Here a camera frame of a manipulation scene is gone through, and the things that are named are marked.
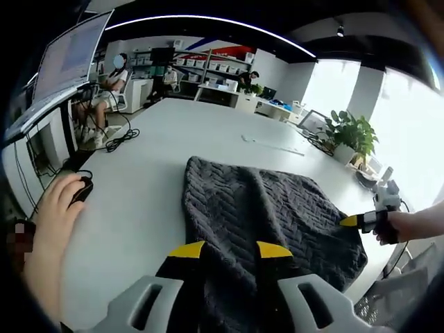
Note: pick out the dark grey towel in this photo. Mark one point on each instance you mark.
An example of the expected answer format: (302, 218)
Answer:
(243, 208)

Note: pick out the small open laptop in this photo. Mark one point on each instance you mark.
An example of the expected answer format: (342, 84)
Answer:
(312, 121)

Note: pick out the open white laptop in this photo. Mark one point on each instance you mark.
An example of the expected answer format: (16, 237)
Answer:
(69, 59)

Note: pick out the person's right hand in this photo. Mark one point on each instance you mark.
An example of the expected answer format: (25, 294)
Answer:
(390, 229)

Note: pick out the dark round object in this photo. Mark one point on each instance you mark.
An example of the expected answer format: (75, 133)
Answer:
(366, 178)

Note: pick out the green potted plant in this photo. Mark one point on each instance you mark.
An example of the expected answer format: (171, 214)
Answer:
(350, 135)

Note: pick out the grey mesh chair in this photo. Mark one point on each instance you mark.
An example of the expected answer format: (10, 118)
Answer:
(402, 288)

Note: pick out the thin white strip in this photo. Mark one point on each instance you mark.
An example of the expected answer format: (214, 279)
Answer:
(274, 145)

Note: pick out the black computer mouse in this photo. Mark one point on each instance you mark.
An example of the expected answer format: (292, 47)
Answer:
(82, 190)

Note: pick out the ceiling spotlight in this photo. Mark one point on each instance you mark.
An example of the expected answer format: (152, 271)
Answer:
(340, 31)

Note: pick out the black laptop stand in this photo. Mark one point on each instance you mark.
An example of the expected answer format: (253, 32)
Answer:
(69, 132)

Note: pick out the white desk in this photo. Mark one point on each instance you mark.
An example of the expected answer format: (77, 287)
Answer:
(216, 93)

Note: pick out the white office chair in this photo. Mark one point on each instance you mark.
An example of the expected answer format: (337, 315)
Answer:
(121, 93)

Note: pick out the shelf with white boxes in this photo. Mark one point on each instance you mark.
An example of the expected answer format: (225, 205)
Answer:
(211, 64)

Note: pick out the long ceiling light strip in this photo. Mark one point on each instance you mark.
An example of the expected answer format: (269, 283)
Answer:
(208, 21)

